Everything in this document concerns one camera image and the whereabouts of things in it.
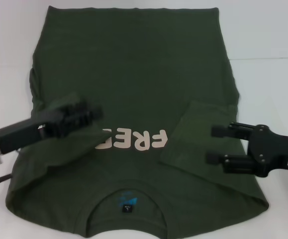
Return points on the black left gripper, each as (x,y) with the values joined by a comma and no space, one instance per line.
(27,134)

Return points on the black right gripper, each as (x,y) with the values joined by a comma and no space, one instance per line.
(270,152)

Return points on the dark green printed t-shirt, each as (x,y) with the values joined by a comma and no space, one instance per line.
(138,74)

